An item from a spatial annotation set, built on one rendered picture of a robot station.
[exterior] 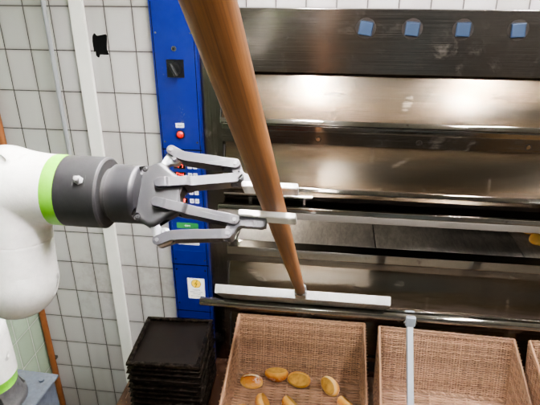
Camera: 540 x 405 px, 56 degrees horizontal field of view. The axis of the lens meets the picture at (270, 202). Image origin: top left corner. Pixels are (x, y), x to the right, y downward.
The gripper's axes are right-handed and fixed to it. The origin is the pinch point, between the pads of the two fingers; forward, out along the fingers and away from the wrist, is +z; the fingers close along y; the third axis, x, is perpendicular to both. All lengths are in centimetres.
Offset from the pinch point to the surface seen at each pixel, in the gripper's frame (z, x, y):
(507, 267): 79, -143, -21
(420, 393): 52, -173, 30
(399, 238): 40, -155, -32
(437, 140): 45, -111, -59
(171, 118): -51, -106, -60
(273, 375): -10, -168, 28
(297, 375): 0, -168, 27
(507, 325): 68, -115, 3
